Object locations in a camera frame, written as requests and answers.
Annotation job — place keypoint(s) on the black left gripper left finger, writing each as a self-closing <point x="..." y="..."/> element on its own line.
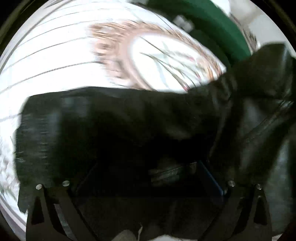
<point x="52" y="216"/>

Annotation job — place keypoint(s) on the green striped-cuff sweater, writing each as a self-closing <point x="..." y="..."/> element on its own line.
<point x="210" y="20"/>

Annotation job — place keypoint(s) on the patterned white pink bedspread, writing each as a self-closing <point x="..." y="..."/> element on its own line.
<point x="117" y="44"/>

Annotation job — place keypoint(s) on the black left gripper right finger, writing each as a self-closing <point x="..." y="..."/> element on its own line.
<point x="235" y="204"/>

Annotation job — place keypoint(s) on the black leather jacket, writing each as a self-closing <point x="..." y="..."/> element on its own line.
<point x="131" y="159"/>

